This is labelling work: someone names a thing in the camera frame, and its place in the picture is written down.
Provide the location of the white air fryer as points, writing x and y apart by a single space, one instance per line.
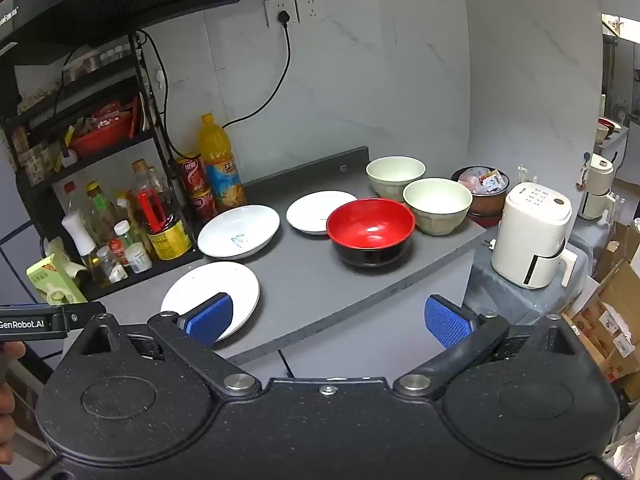
530 240

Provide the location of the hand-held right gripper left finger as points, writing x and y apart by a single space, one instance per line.
210 317

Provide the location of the dark bowl with packets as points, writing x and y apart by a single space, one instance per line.
487 205

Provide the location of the grey covered stand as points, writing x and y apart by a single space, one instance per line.
500 292

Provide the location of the row of spice jars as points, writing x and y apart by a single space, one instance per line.
105 57

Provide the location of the red basket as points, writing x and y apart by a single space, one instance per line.
102 135

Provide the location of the red and black bowl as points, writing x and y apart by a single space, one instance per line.
370 225

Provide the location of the small white plate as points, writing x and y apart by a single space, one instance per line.
315 210

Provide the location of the person's left hand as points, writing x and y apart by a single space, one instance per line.
11 355

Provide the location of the small white bottle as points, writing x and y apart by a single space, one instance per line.
138 259

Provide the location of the glass jar of white powder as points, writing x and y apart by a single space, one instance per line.
112 270

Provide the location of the green box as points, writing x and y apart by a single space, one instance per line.
50 277

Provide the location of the orange juice bottle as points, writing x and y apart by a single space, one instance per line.
220 170

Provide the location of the white wall socket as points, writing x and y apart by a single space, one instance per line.
310 6
272 10

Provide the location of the oil bottle with white top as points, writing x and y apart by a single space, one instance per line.
82 240

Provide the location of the black kitchen rack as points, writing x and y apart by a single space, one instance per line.
107 150

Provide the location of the bottle with yellow cap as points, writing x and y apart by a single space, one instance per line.
100 207

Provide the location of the white plate with brown rim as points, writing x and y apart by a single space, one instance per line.
200 285

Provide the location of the white plate with blue print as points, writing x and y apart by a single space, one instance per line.
235 230

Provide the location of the stack of seasoning packets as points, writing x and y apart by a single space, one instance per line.
30 160

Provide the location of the cardboard box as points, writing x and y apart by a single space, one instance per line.
612 320
622 242

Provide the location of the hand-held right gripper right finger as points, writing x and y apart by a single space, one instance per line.
447 320

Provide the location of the soy sauce bottle yellow label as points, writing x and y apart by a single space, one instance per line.
170 242

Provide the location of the small white appliance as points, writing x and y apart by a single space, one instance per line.
597 185

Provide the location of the red drink can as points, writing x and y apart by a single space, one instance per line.
192 175
202 205

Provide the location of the small bottle with red label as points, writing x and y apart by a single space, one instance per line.
119 250

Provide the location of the cream bowl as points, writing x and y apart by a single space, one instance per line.
437 200
395 172

